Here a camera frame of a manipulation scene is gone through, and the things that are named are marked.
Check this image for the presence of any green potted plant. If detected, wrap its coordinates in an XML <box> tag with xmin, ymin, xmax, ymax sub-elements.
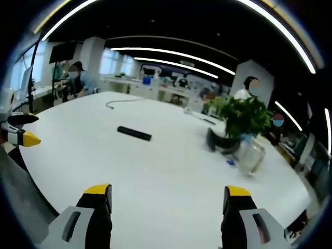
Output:
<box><xmin>202</xmin><ymin>95</ymin><xmax>273</xmax><ymax>139</ymax></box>

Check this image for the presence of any grey cable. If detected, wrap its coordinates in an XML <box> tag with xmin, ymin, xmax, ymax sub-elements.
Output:
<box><xmin>105</xmin><ymin>98</ymin><xmax>142</xmax><ymax>110</ymax></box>

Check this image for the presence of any black lamp stand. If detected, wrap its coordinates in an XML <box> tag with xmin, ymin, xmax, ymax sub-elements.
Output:
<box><xmin>26</xmin><ymin>38</ymin><xmax>42</xmax><ymax>114</ymax></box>

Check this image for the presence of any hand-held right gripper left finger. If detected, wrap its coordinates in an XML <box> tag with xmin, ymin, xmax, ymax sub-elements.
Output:
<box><xmin>38</xmin><ymin>183</ymin><xmax>113</xmax><ymax>249</ymax></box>

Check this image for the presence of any black headset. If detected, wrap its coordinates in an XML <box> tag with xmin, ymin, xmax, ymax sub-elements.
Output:
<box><xmin>205</xmin><ymin>127</ymin><xmax>243</xmax><ymax>155</ymax></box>

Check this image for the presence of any clear plastic container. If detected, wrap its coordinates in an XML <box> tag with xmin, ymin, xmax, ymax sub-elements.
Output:
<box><xmin>232</xmin><ymin>134</ymin><xmax>267</xmax><ymax>177</ymax></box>

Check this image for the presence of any black remote control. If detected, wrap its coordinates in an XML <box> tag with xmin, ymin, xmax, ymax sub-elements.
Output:
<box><xmin>117</xmin><ymin>126</ymin><xmax>153</xmax><ymax>142</ymax></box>

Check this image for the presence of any black monitor on stand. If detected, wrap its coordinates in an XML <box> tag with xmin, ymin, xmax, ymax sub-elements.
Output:
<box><xmin>49</xmin><ymin>40</ymin><xmax>78</xmax><ymax>104</ymax></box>

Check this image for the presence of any white counter shelf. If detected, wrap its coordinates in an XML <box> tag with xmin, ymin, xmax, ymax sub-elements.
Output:
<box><xmin>101</xmin><ymin>76</ymin><xmax>205</xmax><ymax>109</ymax></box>

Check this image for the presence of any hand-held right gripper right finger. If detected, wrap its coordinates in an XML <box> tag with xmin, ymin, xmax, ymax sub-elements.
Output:
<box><xmin>220</xmin><ymin>185</ymin><xmax>293</xmax><ymax>249</ymax></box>

